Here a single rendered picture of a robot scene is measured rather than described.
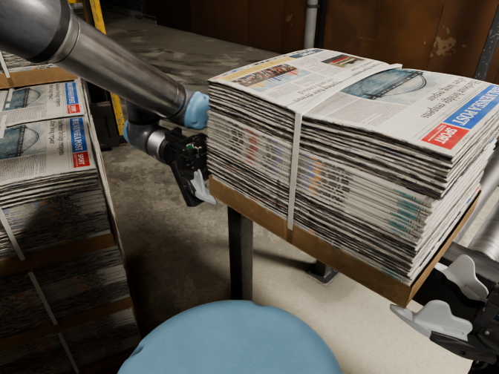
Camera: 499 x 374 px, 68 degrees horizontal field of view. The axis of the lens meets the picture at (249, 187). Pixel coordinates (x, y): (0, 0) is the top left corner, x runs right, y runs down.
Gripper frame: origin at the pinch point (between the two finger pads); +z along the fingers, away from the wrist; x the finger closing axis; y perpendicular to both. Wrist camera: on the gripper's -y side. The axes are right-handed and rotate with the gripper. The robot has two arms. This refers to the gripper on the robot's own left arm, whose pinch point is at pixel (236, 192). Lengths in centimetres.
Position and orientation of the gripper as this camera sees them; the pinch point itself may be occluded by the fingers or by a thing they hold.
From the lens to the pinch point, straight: 72.5
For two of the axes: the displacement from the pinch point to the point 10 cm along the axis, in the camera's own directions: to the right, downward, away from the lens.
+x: 6.8, -4.0, 6.1
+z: 7.3, 3.8, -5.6
